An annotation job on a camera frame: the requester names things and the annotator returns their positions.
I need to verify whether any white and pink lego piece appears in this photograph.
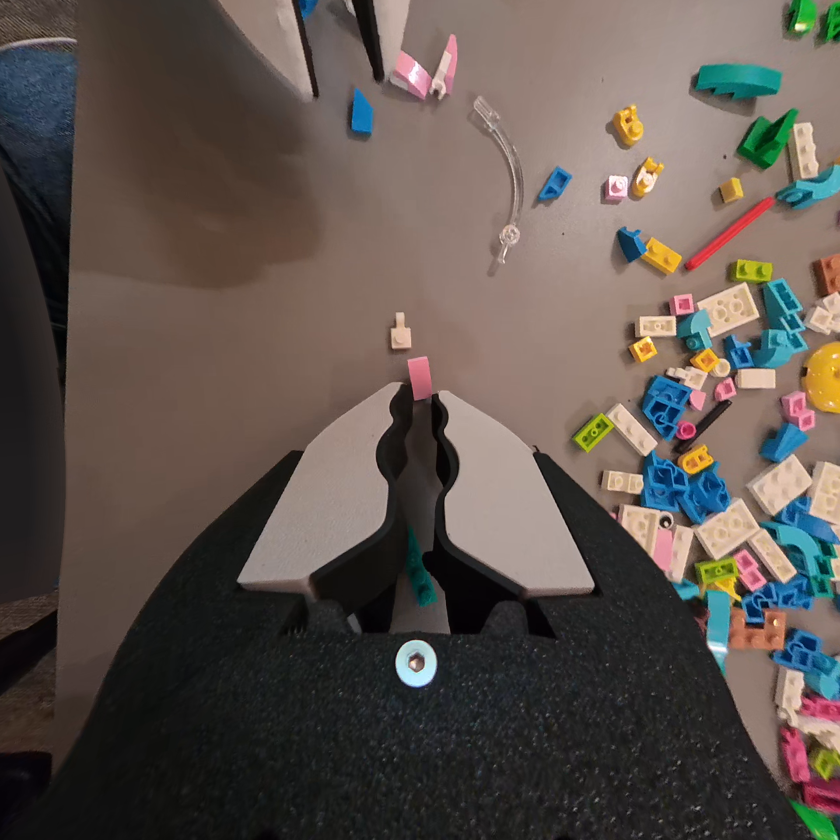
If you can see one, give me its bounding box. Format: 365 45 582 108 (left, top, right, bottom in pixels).
430 34 459 99

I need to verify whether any teal curved lego piece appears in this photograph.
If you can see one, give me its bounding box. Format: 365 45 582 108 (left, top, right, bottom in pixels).
694 63 783 101

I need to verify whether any green angled lego piece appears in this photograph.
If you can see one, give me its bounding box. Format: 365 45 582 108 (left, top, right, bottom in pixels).
736 108 799 169

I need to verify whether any clear curved lego piece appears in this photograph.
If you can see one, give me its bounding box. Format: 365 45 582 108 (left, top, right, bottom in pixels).
471 96 526 265

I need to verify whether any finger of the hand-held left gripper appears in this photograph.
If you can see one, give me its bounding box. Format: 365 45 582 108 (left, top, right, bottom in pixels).
351 0 411 83
217 0 320 101

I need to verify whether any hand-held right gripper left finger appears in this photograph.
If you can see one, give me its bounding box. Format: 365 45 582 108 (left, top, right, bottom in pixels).
238 382 411 601

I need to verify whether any red lego rod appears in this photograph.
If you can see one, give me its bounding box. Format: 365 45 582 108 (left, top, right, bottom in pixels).
684 197 777 272

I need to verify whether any yellow lego plate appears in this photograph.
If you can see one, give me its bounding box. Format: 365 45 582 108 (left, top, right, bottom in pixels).
642 238 683 274

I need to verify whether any person's jeans leg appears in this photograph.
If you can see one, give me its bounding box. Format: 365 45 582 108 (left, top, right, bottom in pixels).
0 39 78 342

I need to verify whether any pile of colourful lego pieces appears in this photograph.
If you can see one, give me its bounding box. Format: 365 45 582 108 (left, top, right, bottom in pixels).
572 121 840 821

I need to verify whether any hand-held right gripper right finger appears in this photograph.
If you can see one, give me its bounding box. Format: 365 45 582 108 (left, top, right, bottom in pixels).
430 390 596 599

